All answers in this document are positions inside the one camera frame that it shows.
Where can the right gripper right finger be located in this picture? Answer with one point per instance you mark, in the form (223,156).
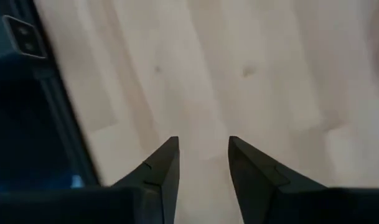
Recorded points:
(301,207)

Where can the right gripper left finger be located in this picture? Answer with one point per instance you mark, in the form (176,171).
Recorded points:
(114,207)

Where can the small grey camera box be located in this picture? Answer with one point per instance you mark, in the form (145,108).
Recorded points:
(18,37)

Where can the black aluminium rig frame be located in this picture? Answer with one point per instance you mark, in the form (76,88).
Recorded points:
(63,102)

